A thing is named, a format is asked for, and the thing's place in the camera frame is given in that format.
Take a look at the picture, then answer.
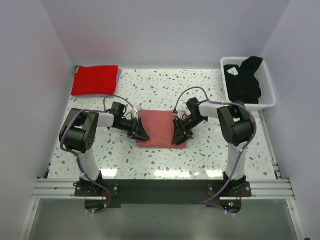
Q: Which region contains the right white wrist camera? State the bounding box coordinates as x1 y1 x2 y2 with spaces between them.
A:
172 110 181 117

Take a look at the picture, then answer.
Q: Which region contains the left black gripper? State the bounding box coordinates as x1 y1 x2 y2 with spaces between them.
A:
115 117 149 142

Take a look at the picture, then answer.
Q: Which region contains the black t shirt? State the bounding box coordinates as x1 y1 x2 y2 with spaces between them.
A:
223 56 263 104

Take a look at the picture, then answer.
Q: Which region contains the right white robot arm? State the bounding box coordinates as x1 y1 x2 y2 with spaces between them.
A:
172 97 257 197

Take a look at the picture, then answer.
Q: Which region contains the aluminium rail frame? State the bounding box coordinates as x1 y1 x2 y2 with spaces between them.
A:
19 146 306 240

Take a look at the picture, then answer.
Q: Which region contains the folded red t shirt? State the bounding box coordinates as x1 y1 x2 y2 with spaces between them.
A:
71 65 119 96

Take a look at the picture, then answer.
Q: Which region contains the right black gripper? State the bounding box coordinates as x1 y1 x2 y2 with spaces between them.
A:
172 115 208 146

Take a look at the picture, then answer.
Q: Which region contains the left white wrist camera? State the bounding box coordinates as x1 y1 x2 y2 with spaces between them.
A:
132 105 143 114

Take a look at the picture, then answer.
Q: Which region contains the pink t shirt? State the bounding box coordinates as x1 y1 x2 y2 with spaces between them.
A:
136 110 187 150

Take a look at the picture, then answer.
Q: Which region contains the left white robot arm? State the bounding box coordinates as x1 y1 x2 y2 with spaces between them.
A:
59 102 150 196

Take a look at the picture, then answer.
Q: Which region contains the white plastic basket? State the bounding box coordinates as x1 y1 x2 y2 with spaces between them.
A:
220 56 277 111

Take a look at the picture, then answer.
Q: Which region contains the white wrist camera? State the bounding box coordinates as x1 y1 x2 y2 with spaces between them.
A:
132 105 143 114
172 110 181 117

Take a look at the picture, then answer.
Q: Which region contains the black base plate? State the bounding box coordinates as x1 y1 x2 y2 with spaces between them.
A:
73 179 252 210

